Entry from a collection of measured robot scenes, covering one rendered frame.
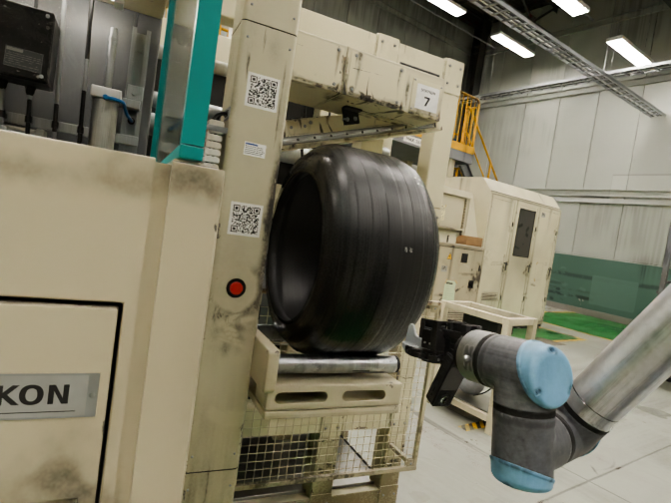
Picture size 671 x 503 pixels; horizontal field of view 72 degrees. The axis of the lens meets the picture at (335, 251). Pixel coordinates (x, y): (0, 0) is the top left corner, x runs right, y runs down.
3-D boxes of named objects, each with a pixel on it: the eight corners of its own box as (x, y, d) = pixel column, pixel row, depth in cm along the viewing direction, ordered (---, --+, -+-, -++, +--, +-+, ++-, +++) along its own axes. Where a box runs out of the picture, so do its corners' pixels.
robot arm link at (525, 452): (572, 485, 71) (574, 404, 71) (535, 507, 64) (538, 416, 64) (514, 464, 78) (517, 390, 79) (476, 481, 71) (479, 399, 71)
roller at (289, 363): (265, 362, 108) (268, 377, 105) (270, 349, 106) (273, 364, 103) (389, 363, 123) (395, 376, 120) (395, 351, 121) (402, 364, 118)
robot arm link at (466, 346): (510, 386, 79) (466, 387, 75) (489, 379, 83) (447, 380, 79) (514, 333, 79) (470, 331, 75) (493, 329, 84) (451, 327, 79)
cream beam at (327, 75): (270, 73, 129) (277, 20, 129) (248, 91, 152) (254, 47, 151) (441, 122, 155) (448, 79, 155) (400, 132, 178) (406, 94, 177)
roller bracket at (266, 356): (263, 394, 99) (269, 350, 99) (226, 341, 135) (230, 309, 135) (277, 393, 101) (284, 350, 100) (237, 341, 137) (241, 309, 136)
